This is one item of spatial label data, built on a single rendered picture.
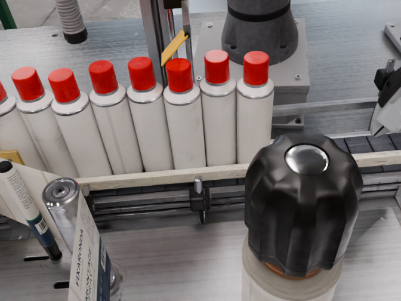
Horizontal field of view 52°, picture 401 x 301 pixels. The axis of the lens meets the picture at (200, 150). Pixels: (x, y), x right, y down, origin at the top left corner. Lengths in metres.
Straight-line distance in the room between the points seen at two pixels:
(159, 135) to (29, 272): 0.26
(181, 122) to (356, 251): 0.29
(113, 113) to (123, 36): 0.61
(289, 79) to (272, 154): 0.50
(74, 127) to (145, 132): 0.10
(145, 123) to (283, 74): 0.31
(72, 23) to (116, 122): 0.15
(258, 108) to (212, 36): 0.36
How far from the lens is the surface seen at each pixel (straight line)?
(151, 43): 0.68
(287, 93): 0.78
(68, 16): 0.64
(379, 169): 0.72
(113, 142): 0.62
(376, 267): 0.60
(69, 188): 0.44
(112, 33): 1.20
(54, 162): 0.67
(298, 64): 0.81
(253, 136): 0.61
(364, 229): 0.63
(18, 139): 0.65
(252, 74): 0.55
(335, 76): 0.99
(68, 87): 0.57
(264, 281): 0.36
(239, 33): 0.79
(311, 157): 0.29
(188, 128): 0.58
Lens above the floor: 1.38
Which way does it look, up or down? 45 degrees down
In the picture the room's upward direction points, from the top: 5 degrees counter-clockwise
